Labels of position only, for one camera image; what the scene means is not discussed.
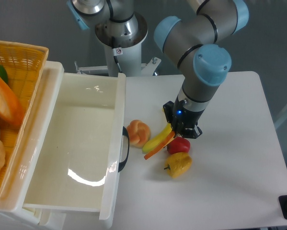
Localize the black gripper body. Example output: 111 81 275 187
163 98 203 139

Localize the orange bread slice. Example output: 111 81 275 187
144 131 175 160

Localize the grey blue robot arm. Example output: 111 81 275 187
67 0 249 138

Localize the knotted bread roll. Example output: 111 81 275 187
126 120 151 149

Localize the upper white drawer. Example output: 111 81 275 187
22 72 127 221

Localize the white drawer cabinet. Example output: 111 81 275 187
0 61 121 230

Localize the yellow banana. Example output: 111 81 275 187
142 107 175 154

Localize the red bell pepper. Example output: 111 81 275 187
167 137 191 155

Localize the yellow bell pepper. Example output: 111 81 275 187
163 152 193 178

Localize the yellow woven basket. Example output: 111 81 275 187
0 41 49 200

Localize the orange baguette loaf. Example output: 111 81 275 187
0 77 25 128

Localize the green fruit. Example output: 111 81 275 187
0 64 9 84

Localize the black drawer handle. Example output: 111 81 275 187
118 127 130 172

